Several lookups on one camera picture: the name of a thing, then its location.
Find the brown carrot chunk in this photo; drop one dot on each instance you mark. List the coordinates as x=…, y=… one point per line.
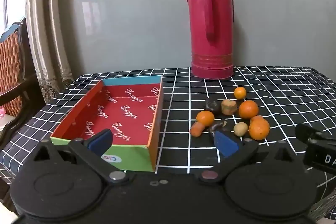
x=229, y=106

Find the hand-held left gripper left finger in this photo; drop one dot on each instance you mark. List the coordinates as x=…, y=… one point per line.
x=101, y=141

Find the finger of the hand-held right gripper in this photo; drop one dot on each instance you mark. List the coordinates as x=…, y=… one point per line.
x=309, y=133

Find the beige curtain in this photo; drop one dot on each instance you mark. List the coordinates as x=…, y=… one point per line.
x=44, y=29

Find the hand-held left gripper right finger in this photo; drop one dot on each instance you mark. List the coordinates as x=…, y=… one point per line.
x=225, y=144

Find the large bumpy orange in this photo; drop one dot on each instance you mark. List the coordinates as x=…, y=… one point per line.
x=259, y=130

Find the dark curved peel piece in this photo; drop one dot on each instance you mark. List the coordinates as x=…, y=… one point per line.
x=218, y=125

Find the round orange tangerine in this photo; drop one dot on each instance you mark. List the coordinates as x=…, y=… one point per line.
x=205, y=118
x=248, y=109

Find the small orange kumquat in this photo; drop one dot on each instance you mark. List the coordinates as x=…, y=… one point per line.
x=240, y=92

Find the pink cloth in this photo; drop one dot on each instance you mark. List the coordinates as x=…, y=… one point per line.
x=2, y=111

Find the colourful cardboard box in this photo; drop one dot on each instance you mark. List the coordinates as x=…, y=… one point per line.
x=120, y=113

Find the red thermos flask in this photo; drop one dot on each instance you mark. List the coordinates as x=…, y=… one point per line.
x=211, y=29

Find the dark shrivelled fruit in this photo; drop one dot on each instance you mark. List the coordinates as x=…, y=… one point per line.
x=212, y=104

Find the dark wooden upholstered chair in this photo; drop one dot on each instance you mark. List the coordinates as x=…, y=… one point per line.
x=11, y=61

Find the small tan potato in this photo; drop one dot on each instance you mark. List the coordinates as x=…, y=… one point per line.
x=240, y=129

